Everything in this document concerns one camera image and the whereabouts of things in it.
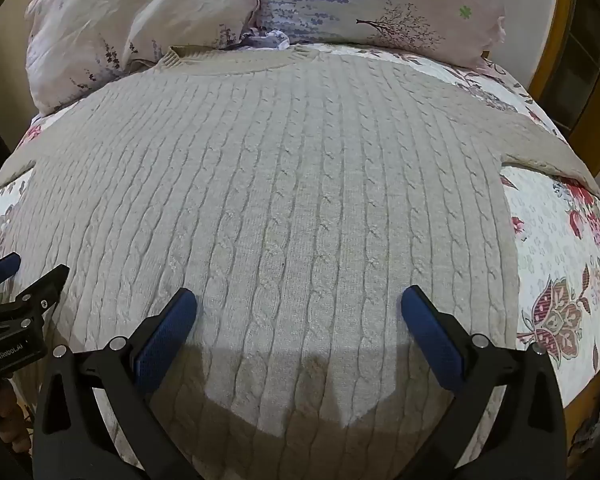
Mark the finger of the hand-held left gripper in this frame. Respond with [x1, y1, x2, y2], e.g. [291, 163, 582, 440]
[0, 264, 71, 328]
[0, 253, 22, 292]

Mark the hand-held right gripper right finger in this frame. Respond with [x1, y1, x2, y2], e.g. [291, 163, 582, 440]
[399, 285, 567, 480]

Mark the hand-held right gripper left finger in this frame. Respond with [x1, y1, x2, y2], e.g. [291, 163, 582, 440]
[31, 287, 203, 480]

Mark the beige cable-knit sweater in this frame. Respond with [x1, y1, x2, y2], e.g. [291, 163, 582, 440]
[0, 44, 600, 480]

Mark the floral quilted bedspread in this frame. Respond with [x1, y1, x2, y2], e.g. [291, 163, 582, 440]
[0, 42, 600, 411]

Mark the pink floral pillow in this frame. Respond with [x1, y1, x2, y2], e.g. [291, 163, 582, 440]
[25, 0, 263, 117]
[254, 0, 509, 68]

